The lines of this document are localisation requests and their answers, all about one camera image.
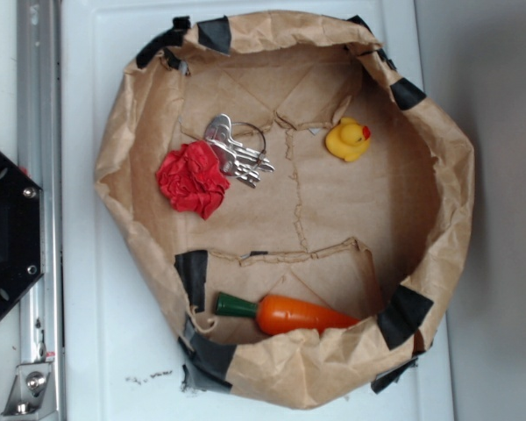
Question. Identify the silver key bunch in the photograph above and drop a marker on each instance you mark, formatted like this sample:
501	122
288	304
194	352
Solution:
237	161

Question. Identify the red crumpled paper ball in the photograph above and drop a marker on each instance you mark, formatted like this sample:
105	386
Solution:
191	180

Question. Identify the orange toy carrot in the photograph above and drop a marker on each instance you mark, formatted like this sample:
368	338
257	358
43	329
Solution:
280	314

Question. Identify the yellow rubber duck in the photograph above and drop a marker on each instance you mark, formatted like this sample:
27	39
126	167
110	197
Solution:
348	140

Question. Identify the brown paper bag tray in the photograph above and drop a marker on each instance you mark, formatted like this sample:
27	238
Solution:
382	239

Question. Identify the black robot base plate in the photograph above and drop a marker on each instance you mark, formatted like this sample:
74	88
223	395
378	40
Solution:
20	234

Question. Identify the aluminium frame rail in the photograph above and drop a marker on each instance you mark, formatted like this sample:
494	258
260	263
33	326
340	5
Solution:
37	392

